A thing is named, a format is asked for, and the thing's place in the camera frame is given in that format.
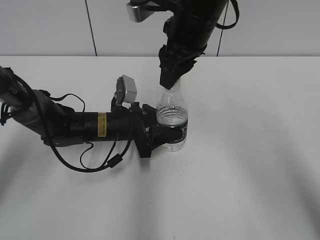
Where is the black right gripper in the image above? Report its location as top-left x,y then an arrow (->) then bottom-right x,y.
158,45 -> 206,90

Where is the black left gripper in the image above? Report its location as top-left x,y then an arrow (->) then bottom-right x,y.
109,101 -> 188,158

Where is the clear cestbon water bottle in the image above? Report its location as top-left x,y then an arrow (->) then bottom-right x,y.
156,80 -> 188,152

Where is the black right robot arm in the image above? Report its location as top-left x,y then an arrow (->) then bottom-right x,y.
158,0 -> 227,90

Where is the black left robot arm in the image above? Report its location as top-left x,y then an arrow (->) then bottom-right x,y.
0,67 -> 187,158

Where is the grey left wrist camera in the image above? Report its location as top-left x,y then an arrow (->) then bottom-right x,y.
114,74 -> 137,105

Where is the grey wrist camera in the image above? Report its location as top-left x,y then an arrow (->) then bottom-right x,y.
126,0 -> 175,23
114,74 -> 137,105

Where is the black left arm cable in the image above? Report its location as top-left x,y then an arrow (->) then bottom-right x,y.
0,66 -> 133,173

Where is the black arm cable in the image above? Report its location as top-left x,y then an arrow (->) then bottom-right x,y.
215,0 -> 241,30
0,66 -> 133,173

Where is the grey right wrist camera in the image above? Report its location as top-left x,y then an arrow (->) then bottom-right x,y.
126,0 -> 175,23

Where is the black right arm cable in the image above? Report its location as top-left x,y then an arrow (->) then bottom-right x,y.
215,0 -> 241,30

